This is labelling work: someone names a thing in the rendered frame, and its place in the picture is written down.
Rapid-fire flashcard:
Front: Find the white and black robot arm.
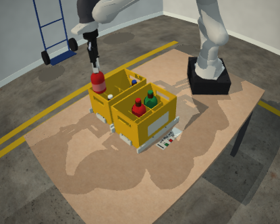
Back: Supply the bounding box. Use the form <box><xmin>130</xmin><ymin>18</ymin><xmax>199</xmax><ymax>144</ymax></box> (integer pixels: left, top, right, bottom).
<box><xmin>71</xmin><ymin>0</ymin><xmax>229</xmax><ymax>80</ymax></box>

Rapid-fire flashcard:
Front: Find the white paper pick list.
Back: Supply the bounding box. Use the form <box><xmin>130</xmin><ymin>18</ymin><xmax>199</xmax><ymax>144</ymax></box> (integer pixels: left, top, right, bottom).
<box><xmin>155</xmin><ymin>128</ymin><xmax>182</xmax><ymax>150</ymax></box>

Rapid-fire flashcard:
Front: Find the white bottle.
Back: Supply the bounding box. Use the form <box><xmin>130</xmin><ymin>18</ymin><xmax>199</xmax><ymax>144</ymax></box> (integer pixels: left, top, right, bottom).
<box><xmin>108</xmin><ymin>94</ymin><xmax>113</xmax><ymax>101</ymax></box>

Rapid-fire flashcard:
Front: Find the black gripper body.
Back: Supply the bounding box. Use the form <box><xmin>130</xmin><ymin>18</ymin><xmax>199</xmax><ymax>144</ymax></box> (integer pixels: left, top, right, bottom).
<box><xmin>83</xmin><ymin>29</ymin><xmax>99</xmax><ymax>48</ymax></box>

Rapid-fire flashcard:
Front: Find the yellow divided crate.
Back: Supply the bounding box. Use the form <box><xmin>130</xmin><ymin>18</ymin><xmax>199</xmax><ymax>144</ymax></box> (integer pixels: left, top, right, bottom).
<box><xmin>88</xmin><ymin>69</ymin><xmax>143</xmax><ymax>125</ymax></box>
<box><xmin>111</xmin><ymin>85</ymin><xmax>176</xmax><ymax>148</ymax></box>

